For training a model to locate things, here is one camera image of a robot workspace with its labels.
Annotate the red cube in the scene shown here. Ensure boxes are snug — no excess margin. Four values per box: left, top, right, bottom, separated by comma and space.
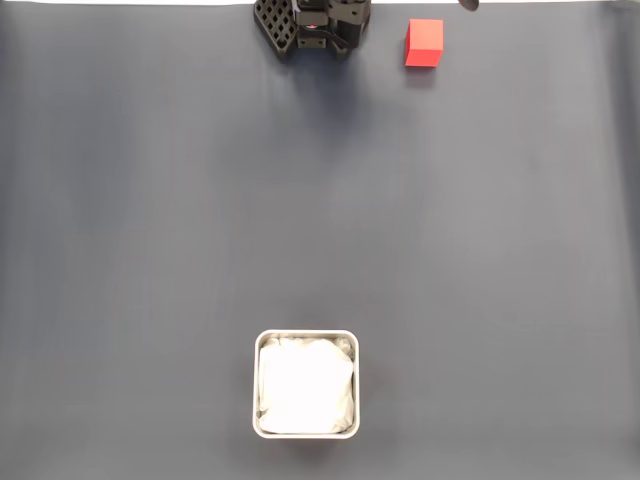
403, 18, 445, 69

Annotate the square metal box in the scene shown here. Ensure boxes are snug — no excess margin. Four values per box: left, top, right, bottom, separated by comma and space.
252, 328, 361, 441

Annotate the white crumpled cloth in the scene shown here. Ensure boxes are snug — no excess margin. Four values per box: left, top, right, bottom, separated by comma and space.
257, 335, 357, 435

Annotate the grey table mat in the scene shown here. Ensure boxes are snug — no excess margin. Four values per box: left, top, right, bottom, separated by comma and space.
0, 2, 640, 480

